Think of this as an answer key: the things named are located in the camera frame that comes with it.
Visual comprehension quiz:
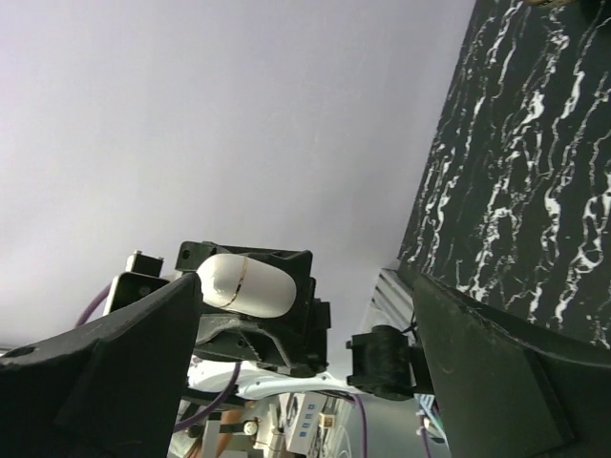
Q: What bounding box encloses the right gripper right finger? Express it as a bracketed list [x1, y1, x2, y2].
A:
[412, 275, 610, 457]

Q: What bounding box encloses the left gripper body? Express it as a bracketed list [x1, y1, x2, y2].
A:
[176, 241, 331, 377]

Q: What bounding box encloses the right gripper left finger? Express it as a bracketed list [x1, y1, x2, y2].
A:
[1, 274, 201, 457]

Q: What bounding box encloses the white earbud charging case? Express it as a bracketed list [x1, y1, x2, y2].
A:
[196, 254, 297, 319]

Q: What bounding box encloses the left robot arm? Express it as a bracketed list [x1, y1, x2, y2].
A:
[176, 241, 419, 401]

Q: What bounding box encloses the gold bowl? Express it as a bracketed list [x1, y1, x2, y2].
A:
[523, 0, 576, 9]

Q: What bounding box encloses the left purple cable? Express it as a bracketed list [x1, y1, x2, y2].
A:
[74, 283, 369, 458]

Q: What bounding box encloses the aluminium rail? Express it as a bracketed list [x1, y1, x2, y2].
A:
[364, 269, 413, 330]

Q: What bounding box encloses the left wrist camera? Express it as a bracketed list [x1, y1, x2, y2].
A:
[103, 250, 169, 316]

